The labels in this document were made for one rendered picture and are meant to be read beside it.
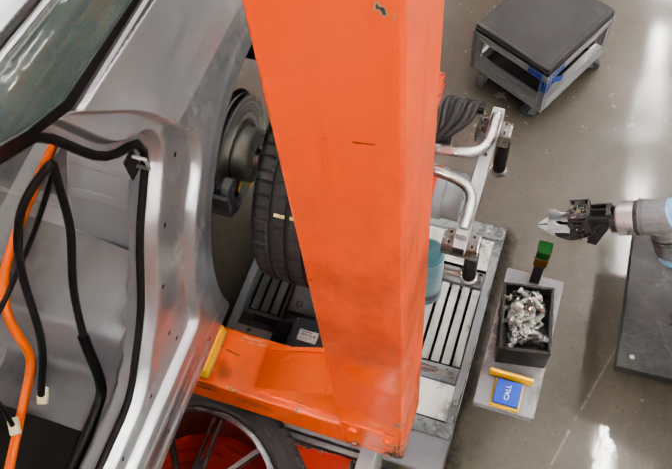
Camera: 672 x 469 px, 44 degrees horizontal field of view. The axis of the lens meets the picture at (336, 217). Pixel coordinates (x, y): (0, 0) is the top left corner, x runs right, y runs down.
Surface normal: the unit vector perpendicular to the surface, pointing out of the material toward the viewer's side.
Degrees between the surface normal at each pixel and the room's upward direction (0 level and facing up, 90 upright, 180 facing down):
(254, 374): 0
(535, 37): 0
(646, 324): 0
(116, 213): 63
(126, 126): 81
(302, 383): 36
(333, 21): 90
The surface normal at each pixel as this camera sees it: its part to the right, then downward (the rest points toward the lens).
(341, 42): -0.32, 0.84
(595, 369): -0.07, -0.48
